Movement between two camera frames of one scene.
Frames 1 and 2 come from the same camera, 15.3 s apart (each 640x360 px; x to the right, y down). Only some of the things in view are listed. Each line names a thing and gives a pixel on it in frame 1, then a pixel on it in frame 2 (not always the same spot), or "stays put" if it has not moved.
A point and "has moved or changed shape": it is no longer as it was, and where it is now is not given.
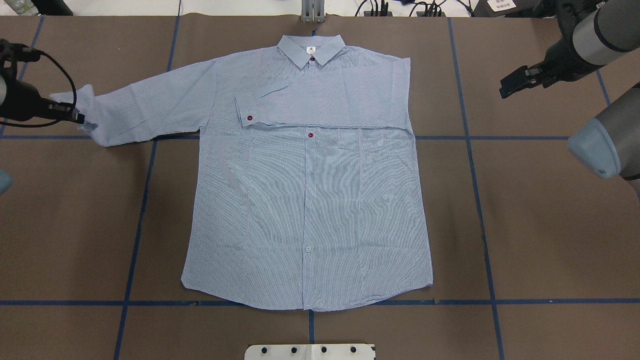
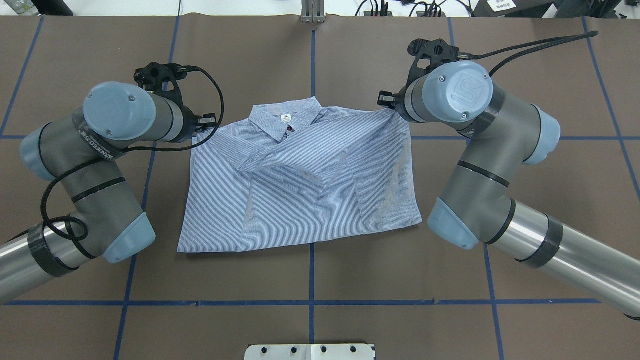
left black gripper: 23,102 -> 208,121
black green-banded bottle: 23,7 stays put
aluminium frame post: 313,11 stays put
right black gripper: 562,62 -> 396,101
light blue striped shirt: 309,193 has moved or changed shape
